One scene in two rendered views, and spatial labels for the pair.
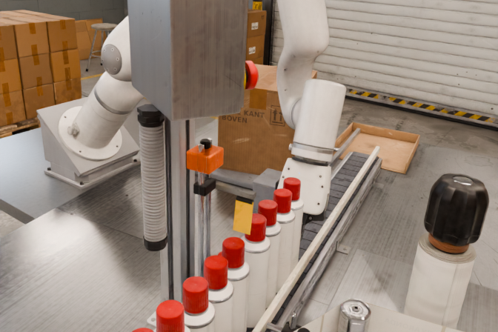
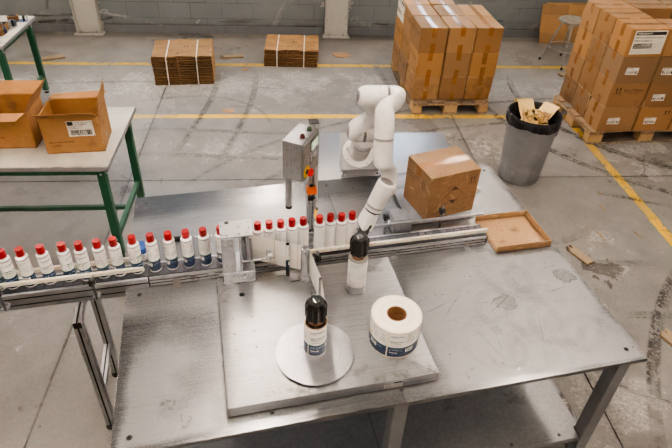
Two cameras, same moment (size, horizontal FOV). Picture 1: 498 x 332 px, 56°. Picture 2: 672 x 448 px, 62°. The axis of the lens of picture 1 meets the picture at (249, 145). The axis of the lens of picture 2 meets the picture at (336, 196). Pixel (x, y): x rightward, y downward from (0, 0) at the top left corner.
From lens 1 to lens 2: 2.10 m
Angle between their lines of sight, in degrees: 45
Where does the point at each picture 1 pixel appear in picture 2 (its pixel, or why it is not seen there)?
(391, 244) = (416, 269)
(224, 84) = (296, 173)
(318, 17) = (380, 156)
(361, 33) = not seen: outside the picture
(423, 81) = not seen: outside the picture
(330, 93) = (379, 186)
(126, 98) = (360, 146)
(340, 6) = not seen: outside the picture
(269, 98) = (422, 174)
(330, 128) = (376, 200)
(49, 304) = (285, 212)
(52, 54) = (473, 54)
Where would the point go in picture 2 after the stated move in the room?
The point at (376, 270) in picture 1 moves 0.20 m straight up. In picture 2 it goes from (378, 266) to (382, 233)
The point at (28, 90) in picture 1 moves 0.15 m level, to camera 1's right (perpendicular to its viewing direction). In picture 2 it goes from (445, 78) to (456, 83)
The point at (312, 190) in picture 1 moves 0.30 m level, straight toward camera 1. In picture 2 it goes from (364, 220) to (307, 239)
